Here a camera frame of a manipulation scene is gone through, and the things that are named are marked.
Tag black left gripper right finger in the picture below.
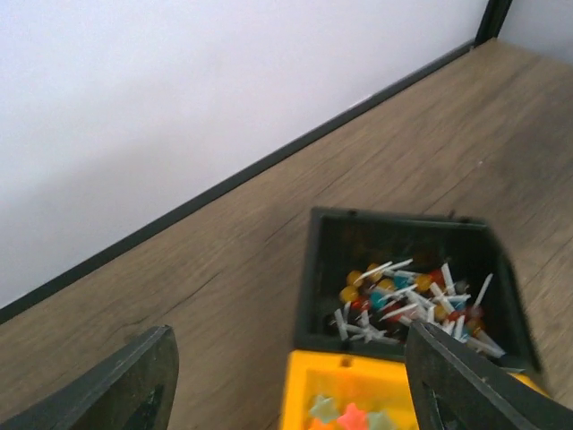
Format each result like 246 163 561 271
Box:
406 322 572 429

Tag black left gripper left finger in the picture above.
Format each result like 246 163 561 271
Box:
1 325 179 429

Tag yellow bin with star candies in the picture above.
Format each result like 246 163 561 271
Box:
281 348 552 430

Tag pile of lollipops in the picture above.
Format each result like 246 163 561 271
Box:
323 258 507 359

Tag pile of star gummies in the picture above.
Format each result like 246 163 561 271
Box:
308 395 398 430

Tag black bin with lollipops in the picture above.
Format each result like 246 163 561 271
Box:
294 207 542 373

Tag black enclosure frame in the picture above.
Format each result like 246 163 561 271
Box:
1 1 511 323

